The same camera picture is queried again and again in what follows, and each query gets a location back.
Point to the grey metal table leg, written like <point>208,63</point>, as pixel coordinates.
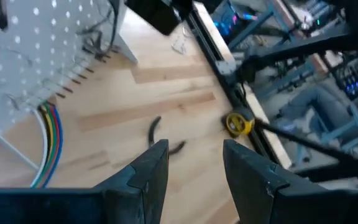
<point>250,28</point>

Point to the yellow black tape measure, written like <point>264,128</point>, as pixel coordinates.
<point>238,123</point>

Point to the clear safety glasses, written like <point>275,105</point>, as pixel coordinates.
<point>115,18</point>

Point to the computer case with lights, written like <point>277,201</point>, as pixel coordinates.
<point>228,21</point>

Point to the black aluminium rig frame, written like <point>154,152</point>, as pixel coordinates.
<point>228,87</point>

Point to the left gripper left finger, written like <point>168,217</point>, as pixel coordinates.
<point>57,208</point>

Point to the multi prong tool rack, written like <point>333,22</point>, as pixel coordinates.
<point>73,81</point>

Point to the black plastic bin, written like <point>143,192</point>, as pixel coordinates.
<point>154,15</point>

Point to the white metal pegboard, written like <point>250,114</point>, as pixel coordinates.
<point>8,77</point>

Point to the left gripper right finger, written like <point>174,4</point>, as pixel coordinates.
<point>306,208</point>

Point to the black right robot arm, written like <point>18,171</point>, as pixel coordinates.
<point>306,46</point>

